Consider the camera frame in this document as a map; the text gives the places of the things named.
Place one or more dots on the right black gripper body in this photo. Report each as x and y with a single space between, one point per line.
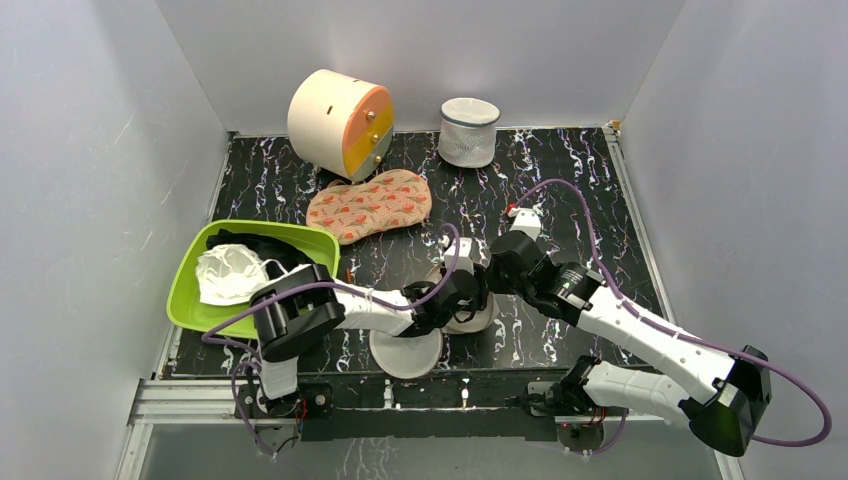
506 258

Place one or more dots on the round white mesh laundry bag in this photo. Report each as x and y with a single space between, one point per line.
409 358

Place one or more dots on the white bra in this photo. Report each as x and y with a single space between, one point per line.
231 274

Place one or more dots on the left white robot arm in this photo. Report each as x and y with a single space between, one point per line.
406 326

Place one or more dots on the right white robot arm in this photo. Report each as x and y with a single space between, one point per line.
721 398

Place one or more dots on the floral pink mesh pouch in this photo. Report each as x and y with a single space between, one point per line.
391 200

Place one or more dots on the green plastic basin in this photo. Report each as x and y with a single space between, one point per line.
184 307

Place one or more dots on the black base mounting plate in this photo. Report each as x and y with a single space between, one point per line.
445 404

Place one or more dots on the white mesh cylinder basket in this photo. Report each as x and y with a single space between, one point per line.
467 137

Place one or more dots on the black clothing in basin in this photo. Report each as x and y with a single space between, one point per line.
283 255

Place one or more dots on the round cream drawer box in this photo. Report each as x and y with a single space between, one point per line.
341 124

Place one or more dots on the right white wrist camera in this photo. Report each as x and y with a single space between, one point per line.
525 220

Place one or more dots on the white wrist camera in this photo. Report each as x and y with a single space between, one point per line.
525 220
466 252

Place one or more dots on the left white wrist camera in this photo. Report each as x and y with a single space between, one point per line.
466 252

